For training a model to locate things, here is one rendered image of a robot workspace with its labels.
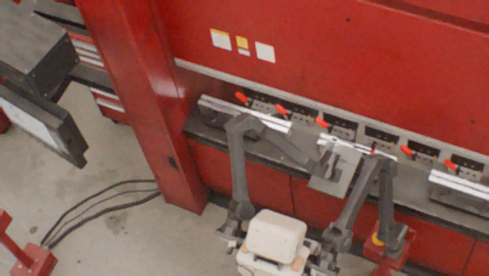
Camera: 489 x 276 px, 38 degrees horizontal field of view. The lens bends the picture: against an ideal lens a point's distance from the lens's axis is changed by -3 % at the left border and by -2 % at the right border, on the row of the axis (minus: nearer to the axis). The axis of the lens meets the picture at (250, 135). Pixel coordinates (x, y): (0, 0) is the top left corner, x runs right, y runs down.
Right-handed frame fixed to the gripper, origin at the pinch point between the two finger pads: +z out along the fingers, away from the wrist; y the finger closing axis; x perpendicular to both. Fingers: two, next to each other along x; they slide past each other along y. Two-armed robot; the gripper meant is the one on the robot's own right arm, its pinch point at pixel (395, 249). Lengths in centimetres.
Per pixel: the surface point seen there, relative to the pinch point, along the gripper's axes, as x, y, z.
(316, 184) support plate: 44.2, 8.6, -19.5
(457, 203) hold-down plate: -17.0, 31.9, -4.6
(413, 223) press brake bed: -1.1, 17.2, 11.4
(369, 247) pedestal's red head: 11.1, -4.6, -0.9
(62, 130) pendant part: 136, -28, -86
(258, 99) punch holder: 84, 30, -35
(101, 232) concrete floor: 171, -65, 67
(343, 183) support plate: 33.3, 14.7, -18.1
